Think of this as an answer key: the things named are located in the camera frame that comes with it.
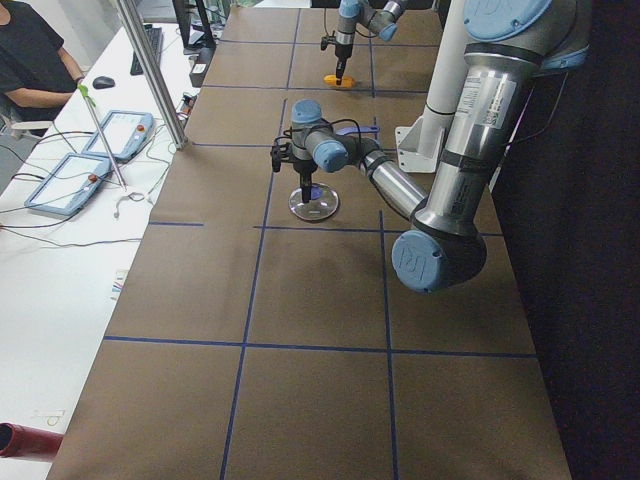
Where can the glass lid with purple knob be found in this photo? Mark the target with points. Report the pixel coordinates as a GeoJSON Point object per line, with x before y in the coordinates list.
{"type": "Point", "coordinates": [324, 202]}

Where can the white support column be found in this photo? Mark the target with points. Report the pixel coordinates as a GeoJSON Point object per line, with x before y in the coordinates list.
{"type": "Point", "coordinates": [419, 146]}

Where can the near teach pendant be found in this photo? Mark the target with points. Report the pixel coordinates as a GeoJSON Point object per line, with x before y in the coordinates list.
{"type": "Point", "coordinates": [70, 185]}

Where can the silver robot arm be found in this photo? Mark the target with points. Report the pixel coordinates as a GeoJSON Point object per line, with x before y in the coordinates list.
{"type": "Point", "coordinates": [489, 54]}
{"type": "Point", "coordinates": [351, 13]}

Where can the seated person in black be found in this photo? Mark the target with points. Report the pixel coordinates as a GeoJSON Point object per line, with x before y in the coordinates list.
{"type": "Point", "coordinates": [38, 75]}

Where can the red cylinder object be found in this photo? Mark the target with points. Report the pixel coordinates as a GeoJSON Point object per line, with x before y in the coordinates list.
{"type": "Point", "coordinates": [27, 443]}

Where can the yellow corn cob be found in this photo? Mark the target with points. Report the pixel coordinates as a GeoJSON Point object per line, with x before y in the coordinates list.
{"type": "Point", "coordinates": [345, 82]}

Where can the dark pot with purple handle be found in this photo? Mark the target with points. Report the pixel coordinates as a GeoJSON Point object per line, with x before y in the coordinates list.
{"type": "Point", "coordinates": [358, 130]}

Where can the metal grabber stick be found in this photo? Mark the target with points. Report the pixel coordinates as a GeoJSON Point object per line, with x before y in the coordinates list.
{"type": "Point", "coordinates": [91, 108]}

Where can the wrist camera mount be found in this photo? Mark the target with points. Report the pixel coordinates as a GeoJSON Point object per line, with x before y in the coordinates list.
{"type": "Point", "coordinates": [280, 153]}
{"type": "Point", "coordinates": [327, 40]}

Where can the black computer mouse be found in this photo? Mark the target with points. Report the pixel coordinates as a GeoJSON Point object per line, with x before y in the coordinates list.
{"type": "Point", "coordinates": [103, 82]}

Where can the aluminium frame post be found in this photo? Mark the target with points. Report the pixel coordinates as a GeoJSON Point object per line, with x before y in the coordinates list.
{"type": "Point", "coordinates": [142, 48]}

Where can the far teach pendant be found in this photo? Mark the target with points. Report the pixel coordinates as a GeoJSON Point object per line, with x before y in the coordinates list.
{"type": "Point", "coordinates": [126, 133]}

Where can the teach pendant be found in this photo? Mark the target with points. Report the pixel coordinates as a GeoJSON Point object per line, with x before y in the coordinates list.
{"type": "Point", "coordinates": [126, 133]}
{"type": "Point", "coordinates": [70, 185]}

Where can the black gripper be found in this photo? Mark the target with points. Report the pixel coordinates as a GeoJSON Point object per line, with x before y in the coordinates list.
{"type": "Point", "coordinates": [342, 51]}
{"type": "Point", "coordinates": [305, 176]}

